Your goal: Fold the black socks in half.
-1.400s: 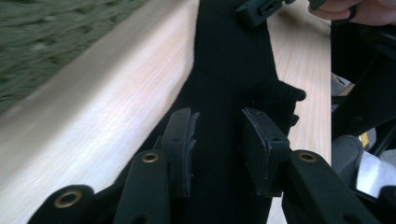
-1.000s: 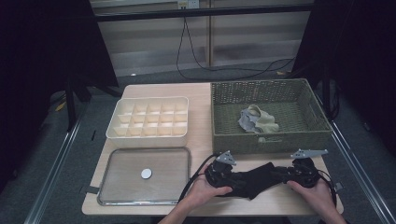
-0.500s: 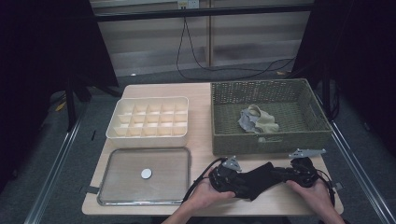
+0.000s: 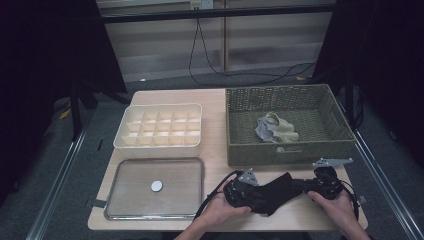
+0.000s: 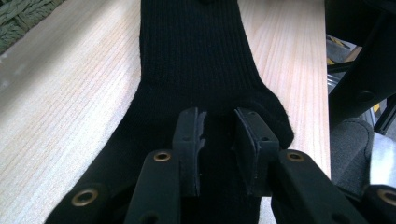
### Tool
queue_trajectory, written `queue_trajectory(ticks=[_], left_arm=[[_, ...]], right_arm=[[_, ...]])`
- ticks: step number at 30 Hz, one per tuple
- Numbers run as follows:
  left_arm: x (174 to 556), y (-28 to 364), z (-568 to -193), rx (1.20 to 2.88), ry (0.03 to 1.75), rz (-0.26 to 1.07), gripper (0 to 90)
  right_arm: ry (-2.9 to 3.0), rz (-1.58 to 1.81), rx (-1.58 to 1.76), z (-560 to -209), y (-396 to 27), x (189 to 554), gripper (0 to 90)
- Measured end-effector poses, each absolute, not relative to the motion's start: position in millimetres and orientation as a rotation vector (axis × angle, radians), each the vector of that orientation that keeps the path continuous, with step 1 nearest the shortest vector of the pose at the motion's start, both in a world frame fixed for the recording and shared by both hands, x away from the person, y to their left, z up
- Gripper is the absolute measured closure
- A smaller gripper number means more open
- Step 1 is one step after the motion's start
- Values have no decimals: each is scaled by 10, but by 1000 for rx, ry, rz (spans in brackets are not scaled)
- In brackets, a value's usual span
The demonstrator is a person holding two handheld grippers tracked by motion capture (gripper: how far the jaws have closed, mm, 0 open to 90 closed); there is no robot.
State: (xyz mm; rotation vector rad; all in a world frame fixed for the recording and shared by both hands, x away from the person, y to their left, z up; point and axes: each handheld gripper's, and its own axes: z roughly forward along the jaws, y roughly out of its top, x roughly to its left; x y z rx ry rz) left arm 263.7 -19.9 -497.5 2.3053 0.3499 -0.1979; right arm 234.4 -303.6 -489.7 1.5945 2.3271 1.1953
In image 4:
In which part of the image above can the black floor cable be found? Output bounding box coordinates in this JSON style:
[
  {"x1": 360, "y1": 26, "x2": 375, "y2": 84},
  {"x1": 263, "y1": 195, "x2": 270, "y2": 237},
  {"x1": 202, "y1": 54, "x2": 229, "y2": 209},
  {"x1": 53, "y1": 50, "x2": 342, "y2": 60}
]
[{"x1": 188, "y1": 18, "x2": 318, "y2": 87}]

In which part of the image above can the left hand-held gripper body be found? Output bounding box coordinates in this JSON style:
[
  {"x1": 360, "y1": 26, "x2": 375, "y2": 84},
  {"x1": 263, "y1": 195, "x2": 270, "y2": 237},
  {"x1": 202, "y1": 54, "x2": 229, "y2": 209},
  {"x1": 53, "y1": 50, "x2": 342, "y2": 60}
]
[{"x1": 222, "y1": 167, "x2": 261, "y2": 210}]

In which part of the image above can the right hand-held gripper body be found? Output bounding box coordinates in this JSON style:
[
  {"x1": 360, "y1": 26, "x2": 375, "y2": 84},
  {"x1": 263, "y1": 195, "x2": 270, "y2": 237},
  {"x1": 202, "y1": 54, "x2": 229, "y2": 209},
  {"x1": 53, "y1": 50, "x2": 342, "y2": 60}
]
[{"x1": 307, "y1": 157, "x2": 354, "y2": 201}]

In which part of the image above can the clear box lid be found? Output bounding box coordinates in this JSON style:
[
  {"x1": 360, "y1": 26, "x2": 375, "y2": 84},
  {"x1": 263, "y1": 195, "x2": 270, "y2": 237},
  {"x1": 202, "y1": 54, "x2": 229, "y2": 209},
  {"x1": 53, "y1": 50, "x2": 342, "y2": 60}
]
[{"x1": 103, "y1": 157, "x2": 205, "y2": 221}]

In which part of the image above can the black sock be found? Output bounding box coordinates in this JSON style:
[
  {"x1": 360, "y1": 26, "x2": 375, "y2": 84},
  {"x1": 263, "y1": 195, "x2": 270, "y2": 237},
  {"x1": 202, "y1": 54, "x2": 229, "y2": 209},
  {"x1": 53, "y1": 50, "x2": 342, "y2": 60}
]
[{"x1": 248, "y1": 171, "x2": 304, "y2": 217}]

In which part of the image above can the grey sock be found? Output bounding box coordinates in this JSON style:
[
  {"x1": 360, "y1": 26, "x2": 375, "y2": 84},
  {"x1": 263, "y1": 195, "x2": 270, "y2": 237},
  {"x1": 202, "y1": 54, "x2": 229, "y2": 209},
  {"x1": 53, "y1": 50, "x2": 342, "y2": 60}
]
[{"x1": 254, "y1": 114, "x2": 280, "y2": 144}]

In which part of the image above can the black stand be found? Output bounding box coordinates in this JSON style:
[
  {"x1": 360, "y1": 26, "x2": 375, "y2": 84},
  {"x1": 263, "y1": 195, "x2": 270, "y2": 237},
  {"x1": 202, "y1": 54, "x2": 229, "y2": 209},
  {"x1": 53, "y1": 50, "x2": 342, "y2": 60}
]
[{"x1": 68, "y1": 79, "x2": 131, "y2": 141}]

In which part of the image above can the white wall outlet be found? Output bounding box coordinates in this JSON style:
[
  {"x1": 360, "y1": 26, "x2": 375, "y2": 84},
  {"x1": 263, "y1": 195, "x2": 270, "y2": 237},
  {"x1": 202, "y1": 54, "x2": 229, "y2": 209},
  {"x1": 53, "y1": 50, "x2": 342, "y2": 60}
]
[{"x1": 189, "y1": 0, "x2": 214, "y2": 10}]

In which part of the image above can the black horizontal bar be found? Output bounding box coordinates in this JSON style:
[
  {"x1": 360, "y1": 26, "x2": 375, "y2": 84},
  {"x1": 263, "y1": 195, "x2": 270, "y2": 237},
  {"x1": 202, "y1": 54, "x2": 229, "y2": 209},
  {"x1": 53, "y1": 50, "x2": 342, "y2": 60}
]
[{"x1": 99, "y1": 4, "x2": 338, "y2": 24}]

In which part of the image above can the green woven basket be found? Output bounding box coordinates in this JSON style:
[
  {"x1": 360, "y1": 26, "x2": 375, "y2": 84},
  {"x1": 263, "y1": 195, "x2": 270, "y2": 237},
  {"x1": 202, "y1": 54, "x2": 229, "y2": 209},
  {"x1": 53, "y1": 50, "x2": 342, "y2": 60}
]
[{"x1": 225, "y1": 83, "x2": 357, "y2": 167}]

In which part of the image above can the cream divided storage box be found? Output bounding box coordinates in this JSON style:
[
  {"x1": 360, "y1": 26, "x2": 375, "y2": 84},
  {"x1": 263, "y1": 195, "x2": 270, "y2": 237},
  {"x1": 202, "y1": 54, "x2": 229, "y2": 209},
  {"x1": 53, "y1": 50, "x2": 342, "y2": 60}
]
[{"x1": 113, "y1": 103, "x2": 203, "y2": 158}]

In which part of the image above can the metal floor rail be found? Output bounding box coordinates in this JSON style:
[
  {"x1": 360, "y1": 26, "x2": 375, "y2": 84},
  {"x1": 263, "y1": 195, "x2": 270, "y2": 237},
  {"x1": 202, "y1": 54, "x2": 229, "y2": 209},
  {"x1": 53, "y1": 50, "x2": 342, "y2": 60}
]
[
  {"x1": 24, "y1": 109, "x2": 98, "y2": 240},
  {"x1": 336, "y1": 96, "x2": 424, "y2": 240}
]

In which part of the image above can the black curtain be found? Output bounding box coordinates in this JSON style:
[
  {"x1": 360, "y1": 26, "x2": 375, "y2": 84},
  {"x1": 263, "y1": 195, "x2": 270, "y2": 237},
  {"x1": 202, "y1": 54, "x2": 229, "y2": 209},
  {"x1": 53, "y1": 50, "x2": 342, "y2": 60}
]
[
  {"x1": 311, "y1": 0, "x2": 424, "y2": 168},
  {"x1": 0, "y1": 0, "x2": 128, "y2": 201}
]

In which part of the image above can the person's left hand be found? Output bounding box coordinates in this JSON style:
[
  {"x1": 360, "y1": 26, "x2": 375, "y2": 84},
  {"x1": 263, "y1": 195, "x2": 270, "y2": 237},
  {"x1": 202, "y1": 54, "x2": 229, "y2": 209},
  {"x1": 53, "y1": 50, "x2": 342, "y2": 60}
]
[{"x1": 199, "y1": 181, "x2": 253, "y2": 232}]

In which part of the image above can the cream sock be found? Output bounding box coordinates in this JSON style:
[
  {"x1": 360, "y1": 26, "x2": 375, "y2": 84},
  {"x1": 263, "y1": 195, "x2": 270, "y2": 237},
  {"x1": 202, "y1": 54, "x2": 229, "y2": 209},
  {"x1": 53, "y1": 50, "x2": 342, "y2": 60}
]
[{"x1": 264, "y1": 111, "x2": 300, "y2": 144}]

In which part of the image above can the person's right hand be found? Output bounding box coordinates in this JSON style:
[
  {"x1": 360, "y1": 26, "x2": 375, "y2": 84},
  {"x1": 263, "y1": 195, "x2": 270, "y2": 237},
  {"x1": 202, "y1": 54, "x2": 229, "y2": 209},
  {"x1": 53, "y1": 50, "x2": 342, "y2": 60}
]
[{"x1": 306, "y1": 189, "x2": 359, "y2": 232}]

